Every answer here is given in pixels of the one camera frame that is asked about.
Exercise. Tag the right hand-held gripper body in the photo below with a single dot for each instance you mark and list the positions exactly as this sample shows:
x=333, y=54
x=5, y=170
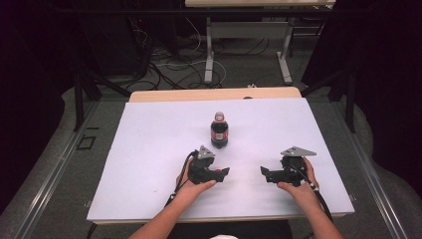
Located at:
x=290, y=171

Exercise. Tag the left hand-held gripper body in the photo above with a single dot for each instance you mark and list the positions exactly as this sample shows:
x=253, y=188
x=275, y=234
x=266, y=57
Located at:
x=200, y=171

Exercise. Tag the red bottle cap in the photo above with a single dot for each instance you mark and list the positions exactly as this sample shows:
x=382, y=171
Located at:
x=218, y=170

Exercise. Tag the dark cola bottle red label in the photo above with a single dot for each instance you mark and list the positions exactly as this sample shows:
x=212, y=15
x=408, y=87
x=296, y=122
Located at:
x=219, y=132

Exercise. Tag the person's left hand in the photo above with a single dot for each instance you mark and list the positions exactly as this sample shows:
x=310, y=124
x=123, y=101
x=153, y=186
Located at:
x=189, y=191

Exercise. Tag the person's right hand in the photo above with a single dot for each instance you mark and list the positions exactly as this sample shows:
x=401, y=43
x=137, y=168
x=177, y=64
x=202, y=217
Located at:
x=305, y=194

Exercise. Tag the person's black clothing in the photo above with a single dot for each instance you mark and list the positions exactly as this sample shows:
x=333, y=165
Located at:
x=232, y=229

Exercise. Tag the white table mat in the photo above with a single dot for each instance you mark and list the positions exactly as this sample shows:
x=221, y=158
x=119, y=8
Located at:
x=149, y=159

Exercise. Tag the white cloth patch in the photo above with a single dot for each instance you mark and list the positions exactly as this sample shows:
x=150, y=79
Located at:
x=224, y=236

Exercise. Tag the wooden table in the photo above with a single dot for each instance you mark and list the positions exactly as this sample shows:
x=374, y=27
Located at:
x=199, y=94

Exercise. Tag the black metal stand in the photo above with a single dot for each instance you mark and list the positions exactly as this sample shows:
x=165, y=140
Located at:
x=79, y=96
x=348, y=96

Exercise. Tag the black tape strip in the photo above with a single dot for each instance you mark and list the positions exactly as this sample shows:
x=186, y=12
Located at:
x=93, y=128

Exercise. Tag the black curtain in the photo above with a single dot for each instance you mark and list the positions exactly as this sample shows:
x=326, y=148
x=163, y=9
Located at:
x=391, y=83
x=30, y=83

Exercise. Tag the dark equipment cabinet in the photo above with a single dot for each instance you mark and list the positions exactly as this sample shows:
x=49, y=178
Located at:
x=112, y=43

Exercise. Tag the black horizontal bar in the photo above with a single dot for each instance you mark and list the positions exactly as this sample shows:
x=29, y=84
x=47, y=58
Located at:
x=132, y=11

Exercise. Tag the metal floor rail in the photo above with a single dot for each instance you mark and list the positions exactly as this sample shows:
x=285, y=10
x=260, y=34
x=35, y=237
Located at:
x=49, y=179
x=381, y=199

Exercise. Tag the white metal-frame desk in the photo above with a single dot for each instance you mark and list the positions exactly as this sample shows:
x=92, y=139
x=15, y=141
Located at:
x=249, y=30

